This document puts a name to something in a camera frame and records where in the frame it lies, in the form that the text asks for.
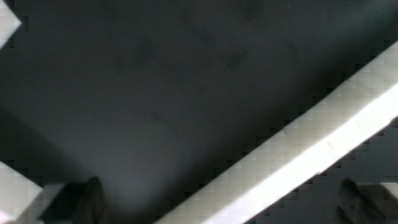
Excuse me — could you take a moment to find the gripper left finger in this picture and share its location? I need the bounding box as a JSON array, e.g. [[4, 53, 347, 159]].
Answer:
[[15, 175, 111, 224]]

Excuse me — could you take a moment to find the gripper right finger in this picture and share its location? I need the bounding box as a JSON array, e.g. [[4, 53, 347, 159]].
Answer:
[[335, 179, 398, 224]]

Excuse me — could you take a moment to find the white U-shaped fence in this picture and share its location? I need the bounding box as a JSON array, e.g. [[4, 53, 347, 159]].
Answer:
[[0, 0, 398, 224]]

